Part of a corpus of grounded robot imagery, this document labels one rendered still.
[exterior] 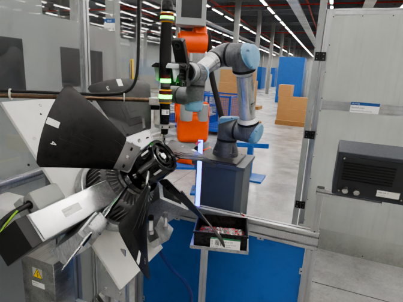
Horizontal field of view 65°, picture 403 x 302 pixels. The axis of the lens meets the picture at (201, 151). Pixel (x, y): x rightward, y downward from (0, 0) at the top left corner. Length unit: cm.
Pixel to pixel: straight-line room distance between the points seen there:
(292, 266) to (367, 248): 162
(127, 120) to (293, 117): 934
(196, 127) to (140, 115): 391
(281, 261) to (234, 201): 45
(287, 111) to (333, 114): 756
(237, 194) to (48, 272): 101
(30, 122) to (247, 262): 109
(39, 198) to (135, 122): 39
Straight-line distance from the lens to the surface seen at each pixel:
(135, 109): 113
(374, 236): 305
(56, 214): 89
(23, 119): 117
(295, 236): 146
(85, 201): 95
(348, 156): 128
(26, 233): 83
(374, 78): 276
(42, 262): 125
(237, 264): 161
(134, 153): 100
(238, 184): 177
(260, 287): 164
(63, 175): 112
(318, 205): 140
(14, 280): 178
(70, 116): 89
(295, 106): 1027
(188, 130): 500
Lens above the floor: 149
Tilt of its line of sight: 14 degrees down
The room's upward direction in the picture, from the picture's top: 3 degrees clockwise
